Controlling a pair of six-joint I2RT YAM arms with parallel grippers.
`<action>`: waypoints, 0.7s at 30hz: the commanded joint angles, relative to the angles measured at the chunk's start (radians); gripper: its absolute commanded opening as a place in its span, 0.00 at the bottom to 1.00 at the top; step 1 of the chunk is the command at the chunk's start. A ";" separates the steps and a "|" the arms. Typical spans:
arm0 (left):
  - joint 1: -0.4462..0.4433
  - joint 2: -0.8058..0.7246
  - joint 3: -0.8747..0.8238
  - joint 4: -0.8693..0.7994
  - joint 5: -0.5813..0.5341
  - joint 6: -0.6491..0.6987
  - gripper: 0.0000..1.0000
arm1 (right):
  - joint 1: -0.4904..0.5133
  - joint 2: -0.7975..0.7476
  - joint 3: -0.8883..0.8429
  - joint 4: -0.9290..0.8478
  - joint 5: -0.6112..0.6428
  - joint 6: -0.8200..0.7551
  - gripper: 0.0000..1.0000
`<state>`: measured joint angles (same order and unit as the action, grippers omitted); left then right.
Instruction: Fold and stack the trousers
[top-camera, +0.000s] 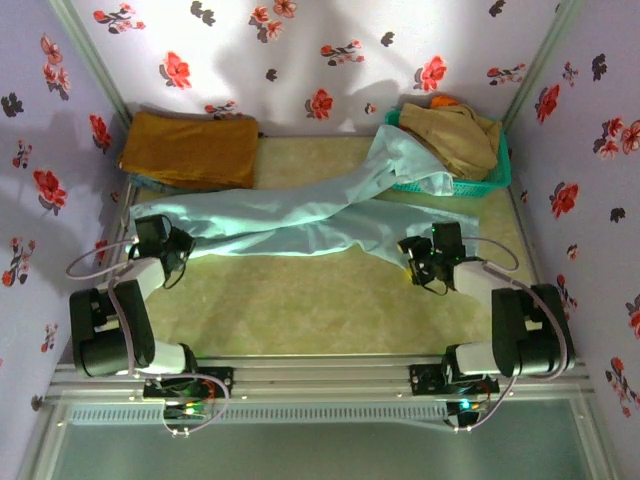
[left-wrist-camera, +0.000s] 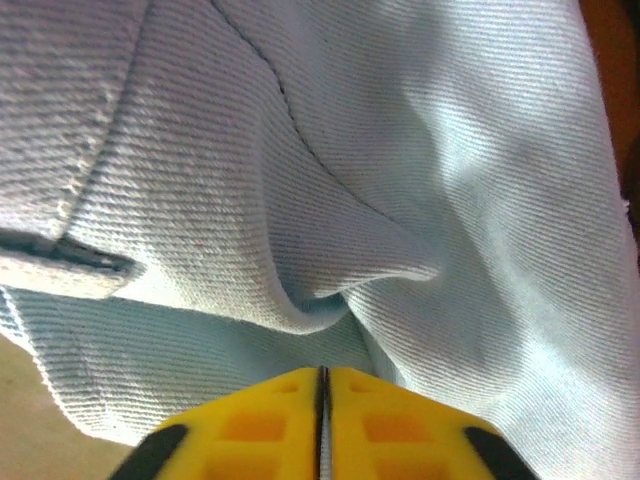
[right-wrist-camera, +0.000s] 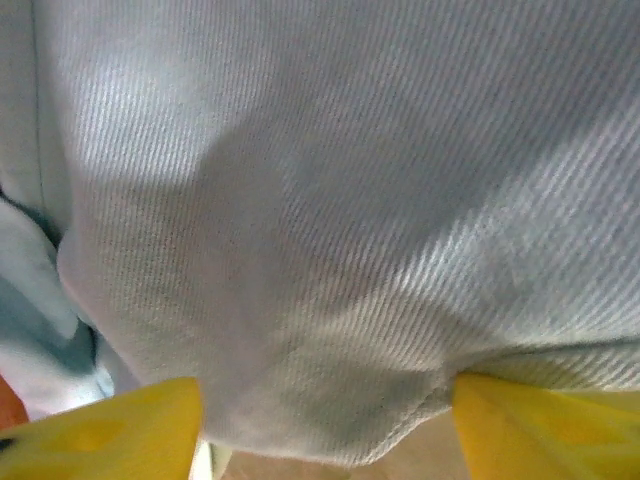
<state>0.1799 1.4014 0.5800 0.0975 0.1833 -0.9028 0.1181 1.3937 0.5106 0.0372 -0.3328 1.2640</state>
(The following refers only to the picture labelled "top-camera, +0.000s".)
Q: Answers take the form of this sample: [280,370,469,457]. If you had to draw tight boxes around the aluminium corner post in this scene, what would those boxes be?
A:
[501,0,586,132]
[47,0,135,132]

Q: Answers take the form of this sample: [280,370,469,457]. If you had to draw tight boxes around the base lavender cable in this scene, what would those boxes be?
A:
[160,372,232,437]
[452,374,519,434]

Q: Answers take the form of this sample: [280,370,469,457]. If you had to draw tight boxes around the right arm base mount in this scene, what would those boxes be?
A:
[408,363,501,399]

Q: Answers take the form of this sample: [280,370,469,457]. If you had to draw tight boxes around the left arm lavender cable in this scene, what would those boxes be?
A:
[64,238,144,379]

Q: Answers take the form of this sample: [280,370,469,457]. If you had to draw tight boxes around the folded mustard trousers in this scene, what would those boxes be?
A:
[117,110,261,191]

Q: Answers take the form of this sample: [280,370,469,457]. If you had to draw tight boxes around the right base lavender cable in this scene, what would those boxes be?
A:
[452,374,519,434]

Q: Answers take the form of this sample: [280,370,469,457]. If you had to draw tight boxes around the aluminium mounting rail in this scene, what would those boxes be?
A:
[47,353,591,404]

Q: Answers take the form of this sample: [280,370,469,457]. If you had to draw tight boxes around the light blue trousers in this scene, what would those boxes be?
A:
[128,124,481,266]

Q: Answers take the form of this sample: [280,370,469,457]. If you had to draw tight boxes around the khaki trousers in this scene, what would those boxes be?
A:
[398,102,504,181]

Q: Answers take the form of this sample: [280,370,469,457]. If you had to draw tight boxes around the folded blue trousers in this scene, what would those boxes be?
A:
[127,172,174,195]

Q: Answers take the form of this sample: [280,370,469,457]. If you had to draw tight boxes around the teal plastic basket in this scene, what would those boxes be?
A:
[383,108,512,199]

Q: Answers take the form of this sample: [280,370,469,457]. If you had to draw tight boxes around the left base lavender cable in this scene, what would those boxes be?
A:
[160,372,232,437]

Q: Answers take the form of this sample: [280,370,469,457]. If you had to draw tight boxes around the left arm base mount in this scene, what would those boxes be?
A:
[143,366,235,401]

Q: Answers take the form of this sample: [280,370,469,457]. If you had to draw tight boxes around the grey slotted cable duct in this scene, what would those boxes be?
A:
[66,402,451,426]

